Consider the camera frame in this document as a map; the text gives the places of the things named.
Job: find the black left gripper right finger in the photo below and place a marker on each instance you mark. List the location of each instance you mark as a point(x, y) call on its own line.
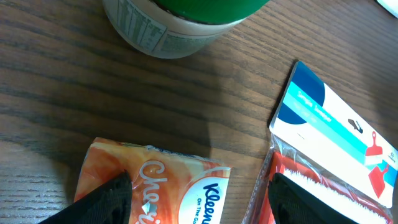
point(292, 204)

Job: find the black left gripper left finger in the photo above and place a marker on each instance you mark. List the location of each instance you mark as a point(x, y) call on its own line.
point(110, 203)

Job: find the orange snack box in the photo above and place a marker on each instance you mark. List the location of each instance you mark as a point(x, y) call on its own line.
point(167, 187)

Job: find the red dustpan brush package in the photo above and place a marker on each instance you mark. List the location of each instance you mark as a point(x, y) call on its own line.
point(319, 142)

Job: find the green lid white jar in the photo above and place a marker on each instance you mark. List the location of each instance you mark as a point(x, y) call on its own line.
point(175, 29)

